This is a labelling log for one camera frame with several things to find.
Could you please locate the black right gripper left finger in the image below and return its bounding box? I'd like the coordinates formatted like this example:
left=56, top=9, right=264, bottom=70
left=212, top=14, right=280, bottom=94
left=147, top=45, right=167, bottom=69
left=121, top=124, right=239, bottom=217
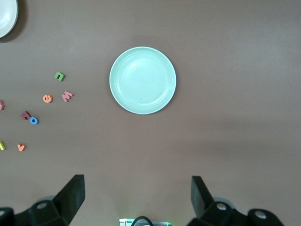
left=0, top=174, right=85, bottom=226

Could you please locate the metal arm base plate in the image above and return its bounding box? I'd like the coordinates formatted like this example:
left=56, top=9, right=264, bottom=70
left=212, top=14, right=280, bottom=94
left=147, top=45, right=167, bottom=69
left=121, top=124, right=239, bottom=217
left=119, top=218, right=171, bottom=226

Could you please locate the brown paper table cover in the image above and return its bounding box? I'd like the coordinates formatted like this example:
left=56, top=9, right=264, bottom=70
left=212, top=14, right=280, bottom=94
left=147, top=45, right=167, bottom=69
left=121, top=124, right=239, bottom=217
left=0, top=0, right=301, bottom=226

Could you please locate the pink foam letter w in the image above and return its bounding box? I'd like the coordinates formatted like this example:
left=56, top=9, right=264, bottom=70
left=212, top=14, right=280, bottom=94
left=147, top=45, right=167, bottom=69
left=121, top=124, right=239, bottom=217
left=61, top=90, right=74, bottom=103

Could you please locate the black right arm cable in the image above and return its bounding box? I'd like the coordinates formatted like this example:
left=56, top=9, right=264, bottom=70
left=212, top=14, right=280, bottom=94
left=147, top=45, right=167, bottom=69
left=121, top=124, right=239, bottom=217
left=133, top=215, right=154, bottom=226

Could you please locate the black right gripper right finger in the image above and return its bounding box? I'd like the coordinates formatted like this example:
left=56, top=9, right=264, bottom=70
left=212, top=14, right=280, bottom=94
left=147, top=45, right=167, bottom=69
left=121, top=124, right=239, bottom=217
left=187, top=176, right=285, bottom=226

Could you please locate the light green plate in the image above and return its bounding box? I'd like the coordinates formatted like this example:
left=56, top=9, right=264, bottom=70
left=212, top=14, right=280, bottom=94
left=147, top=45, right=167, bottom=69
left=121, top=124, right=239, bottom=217
left=109, top=46, right=177, bottom=115

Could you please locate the beige plate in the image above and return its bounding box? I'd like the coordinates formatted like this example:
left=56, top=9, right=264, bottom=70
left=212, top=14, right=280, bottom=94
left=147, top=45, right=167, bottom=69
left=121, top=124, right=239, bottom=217
left=0, top=0, right=19, bottom=39

